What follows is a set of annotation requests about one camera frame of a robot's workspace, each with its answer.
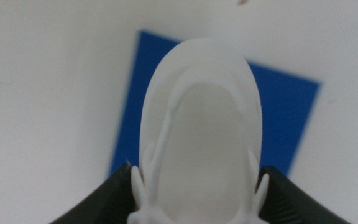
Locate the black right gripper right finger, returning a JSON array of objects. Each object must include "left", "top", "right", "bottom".
[{"left": 257, "top": 166, "right": 351, "bottom": 224}]

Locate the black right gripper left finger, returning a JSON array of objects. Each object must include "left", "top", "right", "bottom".
[{"left": 50, "top": 164, "right": 137, "bottom": 224}]

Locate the white shoe with striped straps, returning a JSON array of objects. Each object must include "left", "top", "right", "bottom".
[{"left": 126, "top": 37, "right": 270, "bottom": 224}]

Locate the blue square mat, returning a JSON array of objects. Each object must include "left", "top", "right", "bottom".
[{"left": 108, "top": 30, "right": 321, "bottom": 178}]

